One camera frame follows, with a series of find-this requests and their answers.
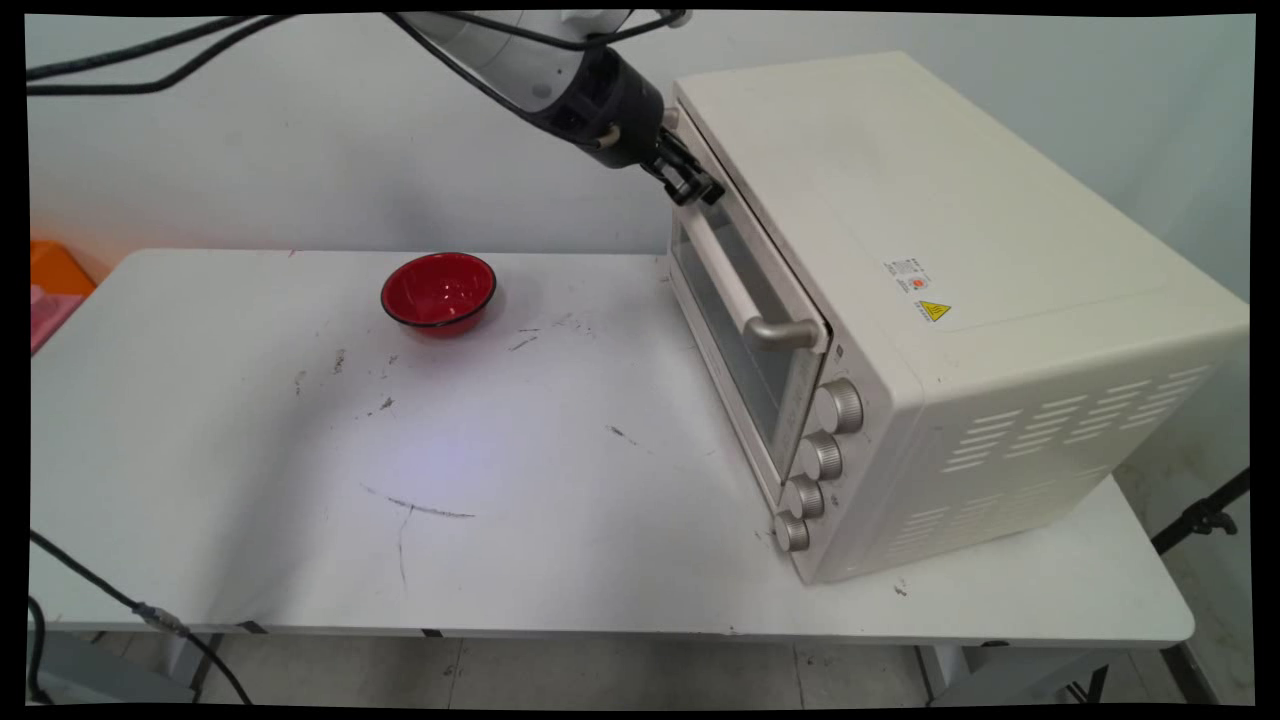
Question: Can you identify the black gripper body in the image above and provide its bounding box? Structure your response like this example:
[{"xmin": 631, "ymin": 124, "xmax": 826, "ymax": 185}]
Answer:
[{"xmin": 535, "ymin": 45, "xmax": 669, "ymax": 171}]

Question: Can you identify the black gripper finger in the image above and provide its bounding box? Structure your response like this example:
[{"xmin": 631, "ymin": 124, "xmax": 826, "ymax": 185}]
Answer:
[
  {"xmin": 662, "ymin": 128, "xmax": 727, "ymax": 207},
  {"xmin": 640, "ymin": 155, "xmax": 701, "ymax": 207}
]

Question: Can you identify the glass oven door with handle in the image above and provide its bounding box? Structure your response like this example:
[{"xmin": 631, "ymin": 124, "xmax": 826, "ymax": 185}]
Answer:
[{"xmin": 660, "ymin": 104, "xmax": 837, "ymax": 511}]

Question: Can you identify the white label sticker with print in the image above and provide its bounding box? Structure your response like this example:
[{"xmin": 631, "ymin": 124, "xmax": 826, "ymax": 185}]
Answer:
[{"xmin": 885, "ymin": 258, "xmax": 934, "ymax": 296}]

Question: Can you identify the red bowl with black rim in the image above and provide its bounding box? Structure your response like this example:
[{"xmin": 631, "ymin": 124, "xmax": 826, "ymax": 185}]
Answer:
[{"xmin": 380, "ymin": 251, "xmax": 499, "ymax": 335}]

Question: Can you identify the cream toaster oven body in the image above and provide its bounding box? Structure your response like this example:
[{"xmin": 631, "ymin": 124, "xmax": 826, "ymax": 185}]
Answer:
[{"xmin": 668, "ymin": 50, "xmax": 1251, "ymax": 587}]

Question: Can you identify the orange box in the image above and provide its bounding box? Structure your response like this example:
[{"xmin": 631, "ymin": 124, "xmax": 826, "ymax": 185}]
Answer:
[{"xmin": 30, "ymin": 240, "xmax": 98, "ymax": 299}]

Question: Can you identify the pink box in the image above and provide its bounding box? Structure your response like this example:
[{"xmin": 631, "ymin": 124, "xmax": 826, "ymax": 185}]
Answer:
[{"xmin": 30, "ymin": 284, "xmax": 83, "ymax": 355}]

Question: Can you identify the black stand pole with clamp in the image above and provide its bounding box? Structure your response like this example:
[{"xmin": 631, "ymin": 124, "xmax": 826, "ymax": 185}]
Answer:
[{"xmin": 1150, "ymin": 467, "xmax": 1252, "ymax": 558}]

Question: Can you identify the black stand leg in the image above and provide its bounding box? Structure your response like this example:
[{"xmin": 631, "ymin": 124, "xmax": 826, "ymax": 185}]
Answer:
[{"xmin": 1160, "ymin": 645, "xmax": 1223, "ymax": 707}]

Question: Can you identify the grey table leg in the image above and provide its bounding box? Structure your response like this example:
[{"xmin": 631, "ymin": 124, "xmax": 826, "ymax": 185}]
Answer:
[{"xmin": 28, "ymin": 628, "xmax": 223, "ymax": 705}]

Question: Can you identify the black cable with grey connector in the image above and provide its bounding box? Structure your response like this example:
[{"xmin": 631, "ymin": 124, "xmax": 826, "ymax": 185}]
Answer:
[{"xmin": 28, "ymin": 528, "xmax": 255, "ymax": 707}]

